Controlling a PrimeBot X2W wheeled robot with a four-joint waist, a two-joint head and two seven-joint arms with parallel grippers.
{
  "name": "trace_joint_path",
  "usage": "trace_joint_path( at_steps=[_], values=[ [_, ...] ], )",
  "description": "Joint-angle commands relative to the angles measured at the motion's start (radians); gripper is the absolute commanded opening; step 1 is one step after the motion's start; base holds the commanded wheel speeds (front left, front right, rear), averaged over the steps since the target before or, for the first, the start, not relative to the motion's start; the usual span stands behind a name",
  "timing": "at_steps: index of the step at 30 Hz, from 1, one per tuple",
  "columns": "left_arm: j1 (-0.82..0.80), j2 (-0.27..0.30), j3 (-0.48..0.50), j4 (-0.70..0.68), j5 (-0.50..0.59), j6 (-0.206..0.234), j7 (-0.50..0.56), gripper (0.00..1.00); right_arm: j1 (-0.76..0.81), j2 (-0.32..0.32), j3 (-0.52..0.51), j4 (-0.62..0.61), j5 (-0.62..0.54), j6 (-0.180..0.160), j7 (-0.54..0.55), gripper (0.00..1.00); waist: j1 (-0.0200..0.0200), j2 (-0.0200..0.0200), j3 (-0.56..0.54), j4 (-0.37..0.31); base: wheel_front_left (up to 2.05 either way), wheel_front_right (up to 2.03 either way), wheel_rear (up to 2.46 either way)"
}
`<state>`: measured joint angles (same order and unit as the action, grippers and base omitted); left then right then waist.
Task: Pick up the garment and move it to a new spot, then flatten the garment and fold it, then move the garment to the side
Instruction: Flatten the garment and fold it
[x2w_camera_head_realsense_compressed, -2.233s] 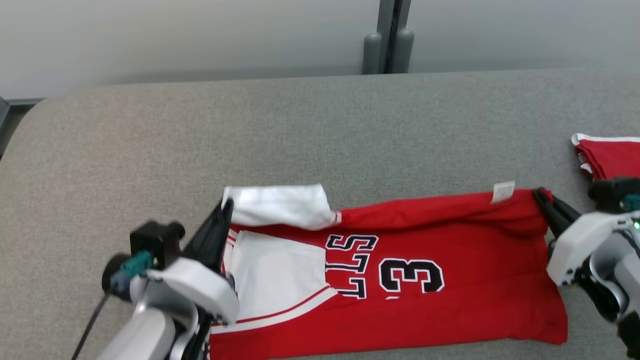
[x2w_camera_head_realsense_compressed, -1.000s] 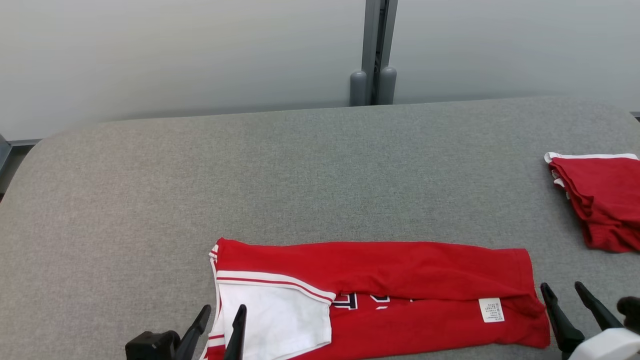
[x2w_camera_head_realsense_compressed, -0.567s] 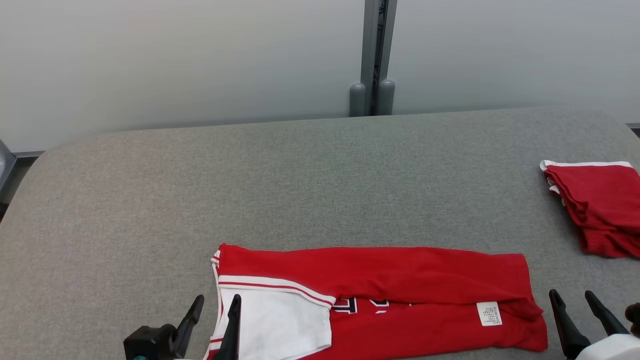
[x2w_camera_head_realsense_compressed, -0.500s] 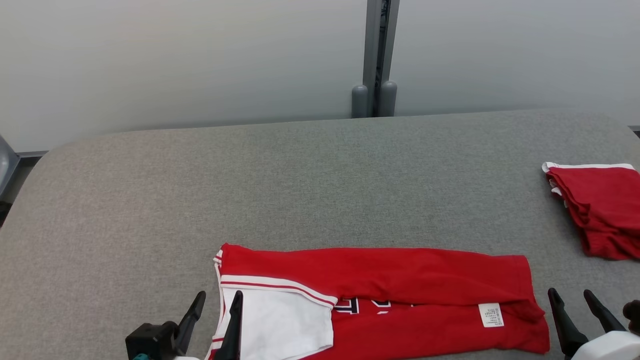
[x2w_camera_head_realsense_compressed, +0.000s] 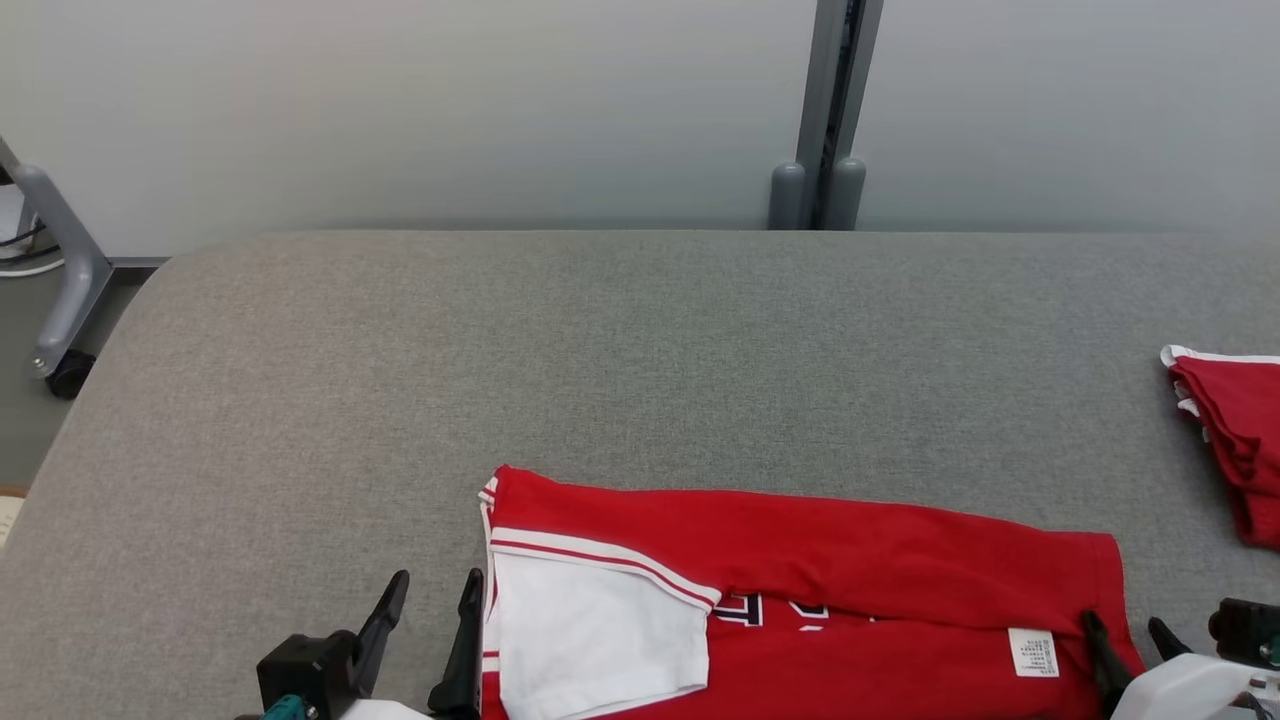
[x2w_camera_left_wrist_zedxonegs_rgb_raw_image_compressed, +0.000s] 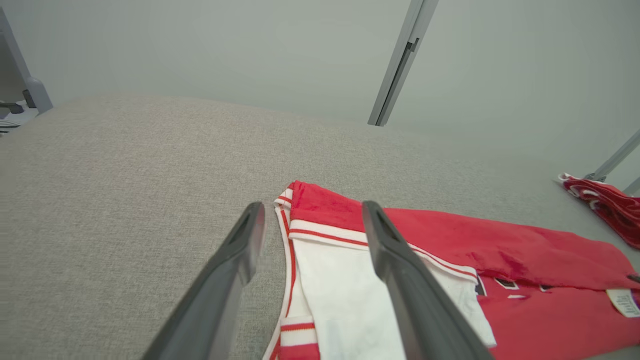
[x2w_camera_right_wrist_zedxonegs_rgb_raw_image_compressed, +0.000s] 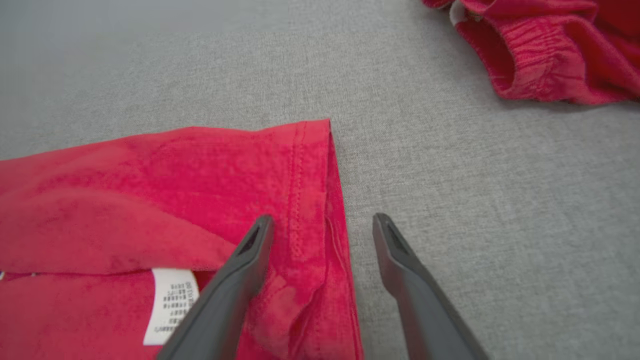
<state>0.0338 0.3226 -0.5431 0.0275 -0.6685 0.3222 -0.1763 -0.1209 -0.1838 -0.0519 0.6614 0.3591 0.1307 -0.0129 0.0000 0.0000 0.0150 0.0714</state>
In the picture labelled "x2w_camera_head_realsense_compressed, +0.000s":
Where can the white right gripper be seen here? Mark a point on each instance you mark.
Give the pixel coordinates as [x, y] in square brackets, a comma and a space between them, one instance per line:
[1190, 690]

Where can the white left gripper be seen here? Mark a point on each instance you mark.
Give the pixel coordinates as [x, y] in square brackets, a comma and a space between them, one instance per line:
[385, 712]

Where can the red shorts white stripe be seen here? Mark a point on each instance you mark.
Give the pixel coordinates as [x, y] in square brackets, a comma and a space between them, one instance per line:
[1245, 430]

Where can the red basketball jersey white sleeves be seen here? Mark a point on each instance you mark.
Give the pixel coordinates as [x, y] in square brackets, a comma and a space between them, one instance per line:
[850, 570]

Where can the grey wheeled stand leg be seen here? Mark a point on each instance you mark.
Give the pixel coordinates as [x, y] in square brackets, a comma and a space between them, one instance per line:
[75, 280]

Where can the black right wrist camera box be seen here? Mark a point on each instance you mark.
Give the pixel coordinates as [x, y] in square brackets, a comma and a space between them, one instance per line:
[1245, 630]

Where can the grey cylindrical post bumper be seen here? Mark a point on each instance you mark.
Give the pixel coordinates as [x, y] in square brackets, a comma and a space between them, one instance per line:
[787, 200]
[847, 195]

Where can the grey metal wall post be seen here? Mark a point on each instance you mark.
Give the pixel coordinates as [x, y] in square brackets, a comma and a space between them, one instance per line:
[825, 90]

